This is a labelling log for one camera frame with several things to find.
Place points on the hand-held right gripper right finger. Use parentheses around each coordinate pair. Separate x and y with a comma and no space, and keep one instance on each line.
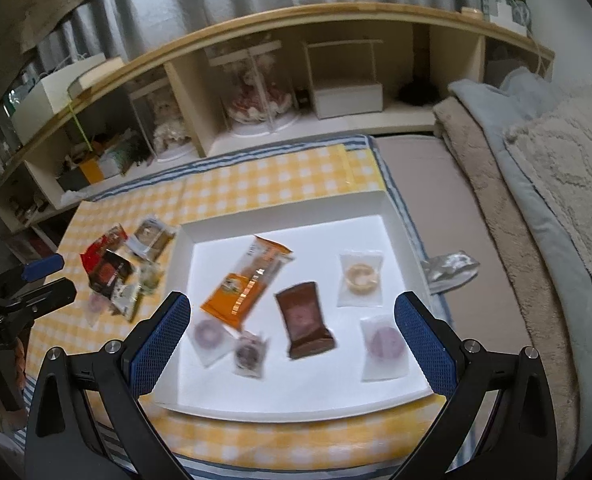
(423,342)

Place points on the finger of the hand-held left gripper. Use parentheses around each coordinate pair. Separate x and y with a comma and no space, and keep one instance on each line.
(43,266)
(51,294)

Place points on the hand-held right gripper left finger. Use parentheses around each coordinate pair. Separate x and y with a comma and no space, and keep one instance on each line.
(163,340)

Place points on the clear purple donut packet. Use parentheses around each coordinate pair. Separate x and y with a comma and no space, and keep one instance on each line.
(383,347)
(97,310)
(210,336)

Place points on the small white candy packet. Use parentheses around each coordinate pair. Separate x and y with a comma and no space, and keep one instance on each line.
(126,301)

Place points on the red snack packet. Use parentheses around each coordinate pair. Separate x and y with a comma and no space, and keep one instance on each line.
(101,250)

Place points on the black snack packet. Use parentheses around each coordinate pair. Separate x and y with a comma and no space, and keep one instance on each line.
(111,272)

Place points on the small green candy packet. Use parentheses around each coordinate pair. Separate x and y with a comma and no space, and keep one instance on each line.
(151,276)

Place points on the orange snack packet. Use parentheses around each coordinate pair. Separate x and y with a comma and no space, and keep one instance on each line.
(233,300)

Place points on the clear dark chocolate packet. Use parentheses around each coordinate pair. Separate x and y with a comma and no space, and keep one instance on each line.
(250,355)

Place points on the clear beige donut packet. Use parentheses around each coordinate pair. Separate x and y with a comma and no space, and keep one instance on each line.
(361,277)

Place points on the clear pastry tray packet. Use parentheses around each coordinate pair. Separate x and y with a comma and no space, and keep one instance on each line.
(151,237)

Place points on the brown snack packet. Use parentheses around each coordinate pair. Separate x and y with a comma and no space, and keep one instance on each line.
(303,322)

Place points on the white shallow box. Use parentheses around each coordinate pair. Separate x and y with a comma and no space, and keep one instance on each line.
(301,390)

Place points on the clear orange-edged snack packet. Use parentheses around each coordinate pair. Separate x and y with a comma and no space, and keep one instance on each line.
(268,257)

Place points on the silver foil wrapper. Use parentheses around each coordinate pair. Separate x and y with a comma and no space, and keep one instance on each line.
(448,270)

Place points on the yellow box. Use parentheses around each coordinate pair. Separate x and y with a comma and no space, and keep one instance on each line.
(90,171)

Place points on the tissue box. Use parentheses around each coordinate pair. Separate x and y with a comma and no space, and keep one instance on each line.
(116,162)

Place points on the beige mattress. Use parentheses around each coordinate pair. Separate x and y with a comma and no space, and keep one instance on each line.
(426,190)

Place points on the beige fleece blanket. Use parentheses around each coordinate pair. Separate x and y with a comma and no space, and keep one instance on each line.
(501,200)

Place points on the white storage box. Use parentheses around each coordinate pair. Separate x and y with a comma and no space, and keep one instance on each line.
(51,95)

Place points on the cream doll in clear case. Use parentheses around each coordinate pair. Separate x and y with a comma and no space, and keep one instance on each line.
(163,122)

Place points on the yellow checkered tablecloth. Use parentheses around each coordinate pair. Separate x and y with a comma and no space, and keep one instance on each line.
(256,170)

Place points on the grey-blue blanket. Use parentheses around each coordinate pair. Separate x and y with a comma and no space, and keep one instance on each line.
(531,180)

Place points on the thick cream book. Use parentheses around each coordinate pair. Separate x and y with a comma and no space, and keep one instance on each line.
(96,75)

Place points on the cream textured blanket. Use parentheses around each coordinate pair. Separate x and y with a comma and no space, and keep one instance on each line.
(571,185)

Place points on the black fuzzy object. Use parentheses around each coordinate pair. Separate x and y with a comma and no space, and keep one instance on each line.
(415,94)

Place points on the pink doll in clear case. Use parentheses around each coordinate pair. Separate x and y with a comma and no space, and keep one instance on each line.
(256,92)

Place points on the beige curtain valance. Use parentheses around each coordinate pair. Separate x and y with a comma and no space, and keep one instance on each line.
(26,0)

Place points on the wooden shelf unit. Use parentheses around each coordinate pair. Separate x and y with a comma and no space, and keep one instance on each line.
(276,17)

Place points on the white box with frame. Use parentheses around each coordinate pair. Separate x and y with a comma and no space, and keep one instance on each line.
(348,100)

